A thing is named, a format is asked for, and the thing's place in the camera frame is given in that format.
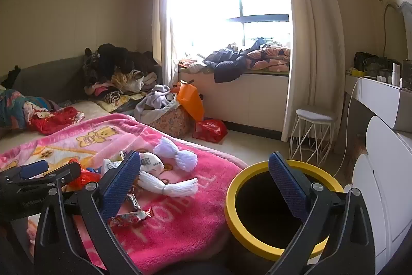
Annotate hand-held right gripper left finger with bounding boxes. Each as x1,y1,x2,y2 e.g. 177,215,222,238
34,150,142,275

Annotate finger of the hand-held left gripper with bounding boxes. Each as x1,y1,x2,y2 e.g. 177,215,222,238
0,161,49,185
16,162,82,195

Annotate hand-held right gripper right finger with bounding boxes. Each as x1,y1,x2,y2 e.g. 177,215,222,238
267,151,375,275

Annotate white foam net bundle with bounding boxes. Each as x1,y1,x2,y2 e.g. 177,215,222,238
137,170,199,198

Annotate yellow-rimmed black trash bin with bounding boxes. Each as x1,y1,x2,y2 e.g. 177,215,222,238
224,160,345,263

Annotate lilac foam net bundle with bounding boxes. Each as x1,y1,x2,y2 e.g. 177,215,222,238
153,136,198,171

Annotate shiny red wrapper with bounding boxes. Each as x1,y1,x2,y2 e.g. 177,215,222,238
69,159,102,192

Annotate red silver candy wrapper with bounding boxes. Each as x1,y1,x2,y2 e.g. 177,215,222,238
108,193,155,228

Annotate white barcode packet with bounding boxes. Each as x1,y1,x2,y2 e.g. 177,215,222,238
137,152,166,174

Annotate red patterned cloth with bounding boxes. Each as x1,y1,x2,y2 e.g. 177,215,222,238
27,107,86,135

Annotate colourful floral clothing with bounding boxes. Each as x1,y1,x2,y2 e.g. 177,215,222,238
0,90,54,129

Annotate pink printed blanket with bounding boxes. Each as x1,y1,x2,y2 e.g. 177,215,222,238
0,114,243,275

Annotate cream bed sheet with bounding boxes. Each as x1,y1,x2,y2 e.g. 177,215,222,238
0,99,111,147

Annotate floral fabric basket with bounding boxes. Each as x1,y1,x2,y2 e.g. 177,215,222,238
146,104,191,138

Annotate grey headboard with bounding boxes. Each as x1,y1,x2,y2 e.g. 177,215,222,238
0,56,97,102

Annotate white window seat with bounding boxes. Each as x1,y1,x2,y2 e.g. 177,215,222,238
178,69,290,140

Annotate black sock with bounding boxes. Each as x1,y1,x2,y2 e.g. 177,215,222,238
0,65,21,89

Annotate red plastic bag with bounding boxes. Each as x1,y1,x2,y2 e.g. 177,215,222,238
192,119,228,144

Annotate grey clothes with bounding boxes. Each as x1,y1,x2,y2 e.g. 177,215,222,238
134,84,179,124

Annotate white drawer cabinet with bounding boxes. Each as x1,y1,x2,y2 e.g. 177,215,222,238
349,115,412,269

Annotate pile of mixed clothes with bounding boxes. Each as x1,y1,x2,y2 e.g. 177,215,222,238
82,43,161,105

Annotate orange bag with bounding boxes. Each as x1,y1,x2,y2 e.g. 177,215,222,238
172,80,205,121

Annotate white dressing table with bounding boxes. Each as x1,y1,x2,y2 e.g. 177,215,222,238
344,70,412,130

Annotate pink patterned quilt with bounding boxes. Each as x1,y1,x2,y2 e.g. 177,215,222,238
245,43,291,72

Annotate dark padded jacket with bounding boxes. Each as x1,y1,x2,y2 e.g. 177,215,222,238
203,48,248,84

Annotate small clothes heap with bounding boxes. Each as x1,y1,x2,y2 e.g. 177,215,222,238
178,53,208,74

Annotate wide cream curtain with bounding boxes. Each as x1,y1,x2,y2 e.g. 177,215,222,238
272,0,345,142

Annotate narrow cream curtain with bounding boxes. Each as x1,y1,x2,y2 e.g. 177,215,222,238
151,0,179,85

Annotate white wire stool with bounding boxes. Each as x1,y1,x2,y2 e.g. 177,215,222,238
289,108,336,168

